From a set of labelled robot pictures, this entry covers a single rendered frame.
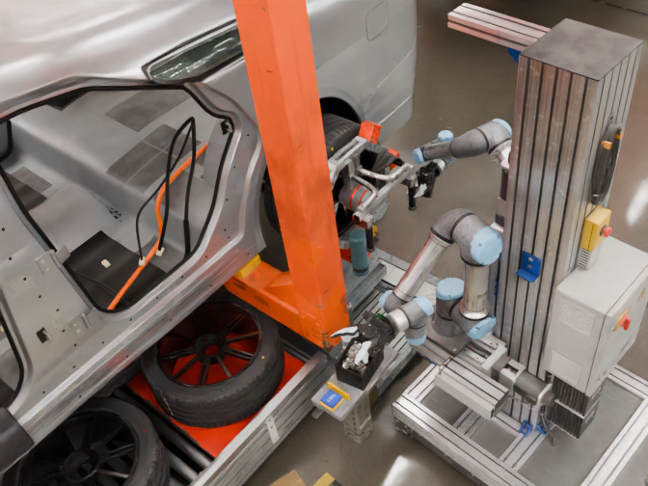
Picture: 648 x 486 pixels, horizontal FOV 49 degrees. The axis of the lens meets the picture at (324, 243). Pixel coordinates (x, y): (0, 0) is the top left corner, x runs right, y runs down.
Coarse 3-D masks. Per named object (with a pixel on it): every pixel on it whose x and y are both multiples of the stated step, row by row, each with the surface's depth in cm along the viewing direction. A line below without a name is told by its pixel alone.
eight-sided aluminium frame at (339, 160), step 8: (352, 144) 334; (360, 144) 333; (368, 144) 337; (376, 144) 343; (344, 152) 332; (352, 152) 329; (360, 152) 334; (376, 152) 346; (328, 160) 327; (336, 160) 326; (344, 160) 327; (336, 168) 324; (336, 176) 326; (376, 184) 369; (384, 184) 366; (344, 232) 364; (344, 240) 359; (344, 248) 358
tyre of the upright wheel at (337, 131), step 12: (324, 120) 342; (336, 120) 343; (348, 120) 349; (324, 132) 332; (336, 132) 331; (348, 132) 335; (336, 144) 331; (372, 180) 371; (264, 192) 341; (264, 204) 344; (276, 216) 343; (276, 228) 353; (348, 228) 371
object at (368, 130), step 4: (364, 124) 338; (368, 124) 337; (372, 124) 335; (376, 124) 337; (360, 128) 340; (364, 128) 338; (368, 128) 337; (372, 128) 336; (376, 128) 337; (380, 128) 339; (360, 132) 340; (364, 132) 338; (368, 132) 337; (372, 132) 336; (376, 132) 338; (360, 136) 340; (364, 136) 338; (368, 136) 337; (372, 136) 337; (376, 136) 340; (368, 140) 337; (372, 140) 338; (376, 140) 341
